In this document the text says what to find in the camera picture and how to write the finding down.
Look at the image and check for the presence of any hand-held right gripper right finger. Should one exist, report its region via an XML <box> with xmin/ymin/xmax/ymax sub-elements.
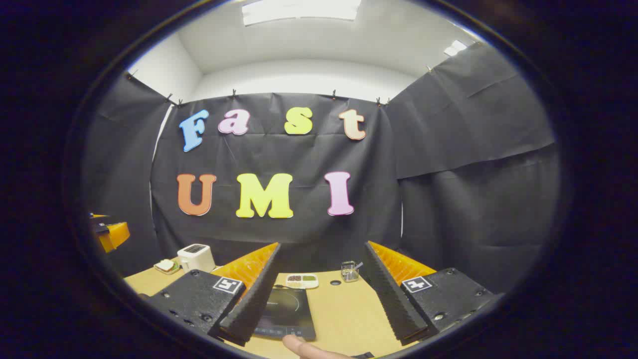
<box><xmin>360</xmin><ymin>241</ymin><xmax>499</xmax><ymax>346</ymax></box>

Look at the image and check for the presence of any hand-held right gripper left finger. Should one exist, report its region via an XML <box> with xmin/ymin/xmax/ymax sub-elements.
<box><xmin>147</xmin><ymin>242</ymin><xmax>282</xmax><ymax>347</ymax></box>

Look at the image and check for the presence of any black induction cooktop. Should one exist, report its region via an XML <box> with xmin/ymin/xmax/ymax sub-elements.
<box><xmin>254</xmin><ymin>287</ymin><xmax>317</xmax><ymax>342</ymax></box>

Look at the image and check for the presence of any white divided bean dish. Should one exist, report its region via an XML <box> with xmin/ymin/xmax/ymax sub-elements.
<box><xmin>286</xmin><ymin>273</ymin><xmax>319</xmax><ymax>290</ymax></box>

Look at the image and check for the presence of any white toaster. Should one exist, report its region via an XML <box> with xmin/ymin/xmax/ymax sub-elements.
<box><xmin>177</xmin><ymin>244</ymin><xmax>216</xmax><ymax>273</ymax></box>

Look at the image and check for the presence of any large ceiling light panel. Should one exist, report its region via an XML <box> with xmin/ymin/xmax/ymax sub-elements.
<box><xmin>242</xmin><ymin>0</ymin><xmax>362</xmax><ymax>27</ymax></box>

